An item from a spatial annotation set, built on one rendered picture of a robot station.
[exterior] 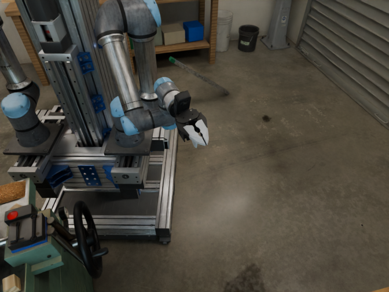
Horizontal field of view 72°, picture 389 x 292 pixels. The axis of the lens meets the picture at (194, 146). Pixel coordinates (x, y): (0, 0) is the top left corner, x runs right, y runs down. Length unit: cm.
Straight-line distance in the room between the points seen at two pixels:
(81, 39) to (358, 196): 218
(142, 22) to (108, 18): 12
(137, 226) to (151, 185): 32
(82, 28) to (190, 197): 139
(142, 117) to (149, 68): 27
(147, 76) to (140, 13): 26
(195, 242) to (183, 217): 21
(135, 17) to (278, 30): 334
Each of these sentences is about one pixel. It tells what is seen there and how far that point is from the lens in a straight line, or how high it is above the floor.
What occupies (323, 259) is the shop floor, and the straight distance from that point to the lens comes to 209.
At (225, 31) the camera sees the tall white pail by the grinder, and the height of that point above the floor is 29.
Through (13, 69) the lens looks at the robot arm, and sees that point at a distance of 152.
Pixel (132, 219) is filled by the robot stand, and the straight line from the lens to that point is 181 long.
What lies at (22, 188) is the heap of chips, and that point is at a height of 91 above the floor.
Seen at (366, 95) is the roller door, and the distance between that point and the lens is 345.
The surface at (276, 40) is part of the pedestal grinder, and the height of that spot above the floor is 10.
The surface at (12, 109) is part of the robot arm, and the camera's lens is 146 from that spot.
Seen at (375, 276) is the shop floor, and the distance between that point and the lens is 219.
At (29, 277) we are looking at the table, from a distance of 108.
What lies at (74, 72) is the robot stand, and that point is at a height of 116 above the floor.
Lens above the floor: 177
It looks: 45 degrees down
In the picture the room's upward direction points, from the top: straight up
